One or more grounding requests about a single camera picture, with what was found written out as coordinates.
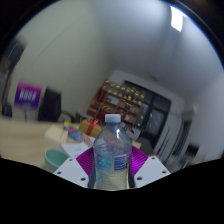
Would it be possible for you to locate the white paper sheet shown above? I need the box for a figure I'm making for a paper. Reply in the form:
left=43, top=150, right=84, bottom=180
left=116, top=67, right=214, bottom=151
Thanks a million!
left=60, top=141, right=89, bottom=158

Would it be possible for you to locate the purple sign board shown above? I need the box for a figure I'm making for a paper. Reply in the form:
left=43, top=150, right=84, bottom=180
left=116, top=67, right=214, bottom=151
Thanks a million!
left=14, top=80, right=44, bottom=109

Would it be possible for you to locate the ceiling light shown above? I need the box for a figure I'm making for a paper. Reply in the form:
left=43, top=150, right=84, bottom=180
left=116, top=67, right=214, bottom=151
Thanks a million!
left=170, top=5, right=185, bottom=33

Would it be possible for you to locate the yellow gift box red ribbon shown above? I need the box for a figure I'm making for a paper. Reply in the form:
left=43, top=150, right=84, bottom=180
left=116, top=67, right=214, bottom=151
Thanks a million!
left=78, top=118, right=103, bottom=138

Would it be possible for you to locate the black framed glass door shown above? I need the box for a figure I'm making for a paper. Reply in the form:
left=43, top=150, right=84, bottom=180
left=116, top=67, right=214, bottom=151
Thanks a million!
left=123, top=79, right=184, bottom=148

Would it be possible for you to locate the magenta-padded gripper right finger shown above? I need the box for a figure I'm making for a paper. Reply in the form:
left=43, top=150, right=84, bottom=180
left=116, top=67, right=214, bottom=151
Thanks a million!
left=129, top=145, right=171, bottom=189

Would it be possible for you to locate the colourful magazine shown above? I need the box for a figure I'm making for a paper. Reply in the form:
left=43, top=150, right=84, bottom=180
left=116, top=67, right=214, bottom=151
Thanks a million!
left=68, top=124, right=88, bottom=143

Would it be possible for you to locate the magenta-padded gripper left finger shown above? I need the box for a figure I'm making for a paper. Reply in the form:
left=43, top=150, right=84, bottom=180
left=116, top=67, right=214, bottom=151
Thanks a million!
left=53, top=147, right=96, bottom=189

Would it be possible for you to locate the wooden shelf unit with trophies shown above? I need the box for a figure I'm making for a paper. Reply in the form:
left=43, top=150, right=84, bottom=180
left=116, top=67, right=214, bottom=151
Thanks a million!
left=87, top=79, right=148, bottom=129

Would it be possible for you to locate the black office chair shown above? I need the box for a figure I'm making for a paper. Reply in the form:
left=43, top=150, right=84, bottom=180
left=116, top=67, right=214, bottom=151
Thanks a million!
left=37, top=88, right=63, bottom=123

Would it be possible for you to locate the pale yellow book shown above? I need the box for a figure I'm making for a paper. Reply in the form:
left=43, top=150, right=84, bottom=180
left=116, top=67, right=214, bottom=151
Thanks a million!
left=44, top=123, right=69, bottom=144

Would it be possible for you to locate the pale green cup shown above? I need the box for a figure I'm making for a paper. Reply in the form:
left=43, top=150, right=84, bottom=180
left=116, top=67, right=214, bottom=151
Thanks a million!
left=44, top=148, right=71, bottom=174

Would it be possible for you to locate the clear plastic water bottle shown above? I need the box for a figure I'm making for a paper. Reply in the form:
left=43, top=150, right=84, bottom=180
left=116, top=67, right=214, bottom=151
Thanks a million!
left=92, top=113, right=133, bottom=191

